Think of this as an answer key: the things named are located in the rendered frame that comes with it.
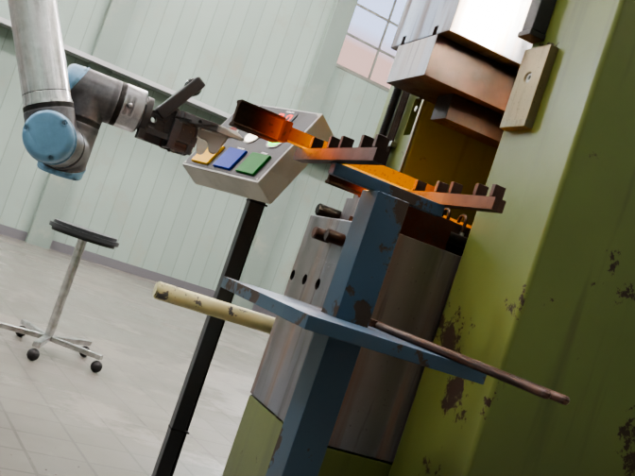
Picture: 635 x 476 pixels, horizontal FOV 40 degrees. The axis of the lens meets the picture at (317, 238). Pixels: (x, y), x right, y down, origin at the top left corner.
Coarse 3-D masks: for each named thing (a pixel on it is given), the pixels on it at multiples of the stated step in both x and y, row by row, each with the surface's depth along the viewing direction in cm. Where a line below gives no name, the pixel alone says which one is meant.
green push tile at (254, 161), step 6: (252, 156) 233; (258, 156) 232; (264, 156) 231; (246, 162) 232; (252, 162) 231; (258, 162) 230; (264, 162) 229; (240, 168) 231; (246, 168) 230; (252, 168) 229; (258, 168) 228; (246, 174) 229; (252, 174) 227
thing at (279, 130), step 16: (240, 112) 142; (256, 112) 143; (272, 112) 143; (240, 128) 143; (256, 128) 143; (272, 128) 144; (288, 128) 144; (304, 144) 146; (384, 176) 152; (400, 176) 154
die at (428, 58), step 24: (408, 48) 202; (432, 48) 190; (456, 48) 192; (408, 72) 198; (432, 72) 190; (456, 72) 192; (480, 72) 194; (504, 72) 197; (432, 96) 206; (480, 96) 195; (504, 96) 197
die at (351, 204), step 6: (348, 198) 206; (354, 198) 202; (348, 204) 205; (354, 204) 201; (348, 210) 204; (354, 210) 200; (342, 216) 206; (348, 216) 203; (456, 228) 195; (468, 228) 202; (468, 234) 196; (450, 246) 195; (456, 252) 196; (462, 252) 196
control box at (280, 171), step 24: (312, 120) 235; (240, 144) 242; (264, 144) 236; (288, 144) 231; (192, 168) 246; (216, 168) 238; (264, 168) 228; (288, 168) 231; (240, 192) 236; (264, 192) 227
